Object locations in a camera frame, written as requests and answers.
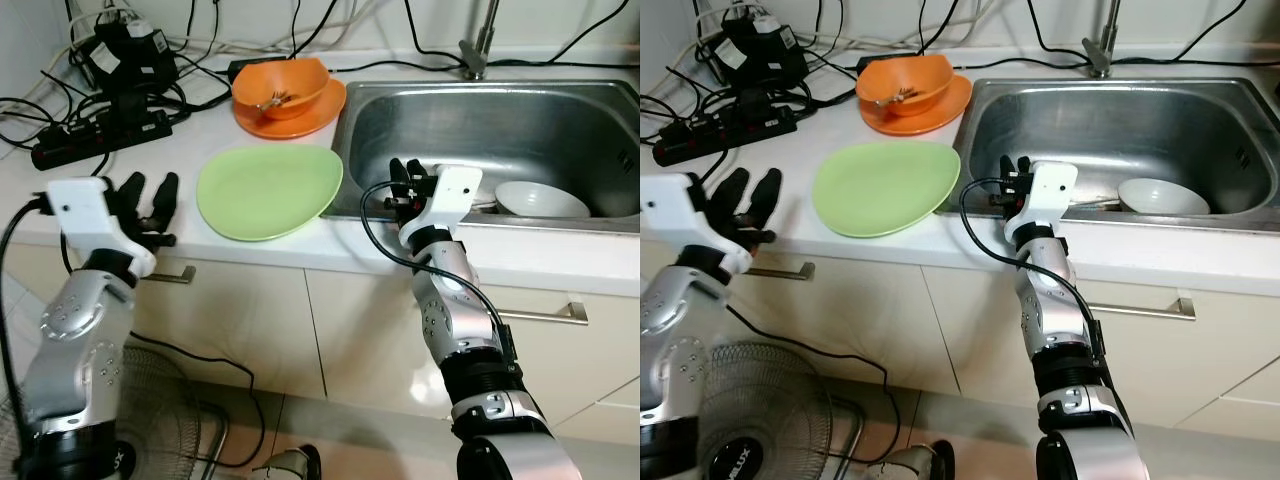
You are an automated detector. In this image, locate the white bowl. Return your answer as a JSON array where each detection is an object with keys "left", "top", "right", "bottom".
[
  {"left": 1117, "top": 177, "right": 1211, "bottom": 216},
  {"left": 494, "top": 180, "right": 591, "bottom": 219}
]

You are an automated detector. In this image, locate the stainless steel sink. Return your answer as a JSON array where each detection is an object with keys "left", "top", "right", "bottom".
[
  {"left": 322, "top": 78, "right": 641, "bottom": 234},
  {"left": 950, "top": 77, "right": 1280, "bottom": 236}
]

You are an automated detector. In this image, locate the light green plate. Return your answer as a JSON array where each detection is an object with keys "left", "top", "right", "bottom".
[
  {"left": 812, "top": 140, "right": 963, "bottom": 239},
  {"left": 196, "top": 145, "right": 344, "bottom": 242}
]

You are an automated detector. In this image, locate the small flat black adapter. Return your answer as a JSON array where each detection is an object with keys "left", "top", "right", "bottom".
[
  {"left": 228, "top": 57, "right": 291, "bottom": 81},
  {"left": 855, "top": 53, "right": 916, "bottom": 76}
]

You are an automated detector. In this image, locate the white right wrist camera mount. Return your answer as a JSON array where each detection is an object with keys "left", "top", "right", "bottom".
[
  {"left": 405, "top": 165, "right": 485, "bottom": 246},
  {"left": 1010, "top": 160, "right": 1079, "bottom": 243}
]

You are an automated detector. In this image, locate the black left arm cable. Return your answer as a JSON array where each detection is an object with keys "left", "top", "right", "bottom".
[{"left": 0, "top": 195, "right": 51, "bottom": 471}]

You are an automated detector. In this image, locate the grey floor fan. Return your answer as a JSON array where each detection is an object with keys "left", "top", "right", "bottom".
[
  {"left": 690, "top": 340, "right": 861, "bottom": 480},
  {"left": 0, "top": 345, "right": 231, "bottom": 480}
]

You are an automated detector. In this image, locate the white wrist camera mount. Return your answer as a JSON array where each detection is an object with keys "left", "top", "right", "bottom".
[
  {"left": 405, "top": 165, "right": 485, "bottom": 246},
  {"left": 45, "top": 177, "right": 158, "bottom": 279},
  {"left": 1010, "top": 160, "right": 1079, "bottom": 243},
  {"left": 640, "top": 172, "right": 753, "bottom": 276}
]

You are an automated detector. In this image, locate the orange plate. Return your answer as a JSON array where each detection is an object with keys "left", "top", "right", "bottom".
[
  {"left": 233, "top": 78, "right": 348, "bottom": 140},
  {"left": 858, "top": 75, "right": 973, "bottom": 137}
]

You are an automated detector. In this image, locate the black power strip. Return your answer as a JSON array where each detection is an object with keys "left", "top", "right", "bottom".
[
  {"left": 652, "top": 105, "right": 798, "bottom": 168},
  {"left": 30, "top": 108, "right": 174, "bottom": 171}
]

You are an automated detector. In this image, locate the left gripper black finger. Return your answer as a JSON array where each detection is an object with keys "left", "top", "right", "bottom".
[
  {"left": 715, "top": 167, "right": 751, "bottom": 216},
  {"left": 148, "top": 171, "right": 182, "bottom": 229},
  {"left": 112, "top": 171, "right": 148, "bottom": 219},
  {"left": 750, "top": 167, "right": 784, "bottom": 226}
]

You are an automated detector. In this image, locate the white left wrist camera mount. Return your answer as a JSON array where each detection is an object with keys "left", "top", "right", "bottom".
[
  {"left": 640, "top": 172, "right": 753, "bottom": 276},
  {"left": 45, "top": 177, "right": 158, "bottom": 279}
]

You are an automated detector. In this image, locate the chrome faucet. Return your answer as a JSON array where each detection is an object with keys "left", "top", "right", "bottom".
[
  {"left": 458, "top": 0, "right": 501, "bottom": 81},
  {"left": 1083, "top": 0, "right": 1126, "bottom": 79}
]

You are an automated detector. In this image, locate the long black fan cable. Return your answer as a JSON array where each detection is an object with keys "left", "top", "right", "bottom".
[
  {"left": 700, "top": 150, "right": 901, "bottom": 471},
  {"left": 60, "top": 150, "right": 266, "bottom": 471}
]

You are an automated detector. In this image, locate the thin black countertop cable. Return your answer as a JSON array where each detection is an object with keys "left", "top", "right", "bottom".
[
  {"left": 955, "top": 52, "right": 1280, "bottom": 76},
  {"left": 330, "top": 55, "right": 641, "bottom": 76}
]

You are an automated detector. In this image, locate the orange bowl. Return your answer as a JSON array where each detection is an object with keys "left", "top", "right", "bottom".
[
  {"left": 856, "top": 54, "right": 954, "bottom": 116},
  {"left": 231, "top": 57, "right": 331, "bottom": 118}
]

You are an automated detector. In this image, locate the cream cabinet door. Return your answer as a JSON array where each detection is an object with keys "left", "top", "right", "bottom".
[
  {"left": 305, "top": 270, "right": 641, "bottom": 441},
  {"left": 925, "top": 265, "right": 1280, "bottom": 441},
  {"left": 740, "top": 245, "right": 931, "bottom": 396},
  {"left": 0, "top": 245, "right": 311, "bottom": 401}
]

